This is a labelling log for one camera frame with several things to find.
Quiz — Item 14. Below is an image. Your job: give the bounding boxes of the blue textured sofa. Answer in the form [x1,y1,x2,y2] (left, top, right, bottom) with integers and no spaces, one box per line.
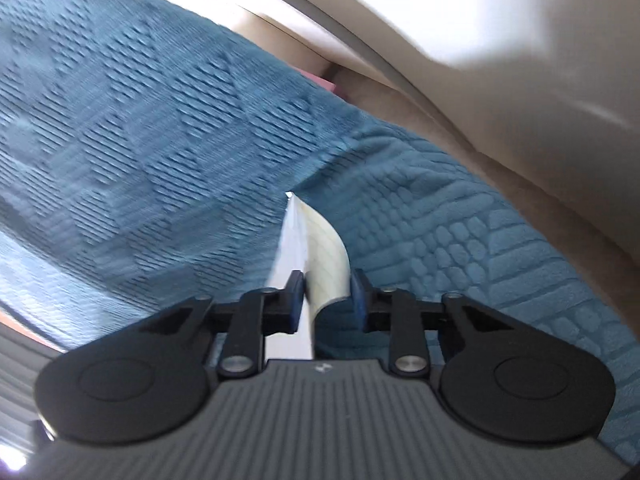
[0,0,640,461]

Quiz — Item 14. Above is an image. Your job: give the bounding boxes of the plain white notebook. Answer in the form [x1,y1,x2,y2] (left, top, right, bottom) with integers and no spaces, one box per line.
[265,191,351,361]

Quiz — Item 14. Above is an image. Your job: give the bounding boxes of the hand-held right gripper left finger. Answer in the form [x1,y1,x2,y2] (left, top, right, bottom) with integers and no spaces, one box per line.
[137,270,306,378]

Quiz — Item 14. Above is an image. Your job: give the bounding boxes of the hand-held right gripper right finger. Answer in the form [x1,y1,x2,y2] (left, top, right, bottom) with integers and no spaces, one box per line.
[350,269,506,376]

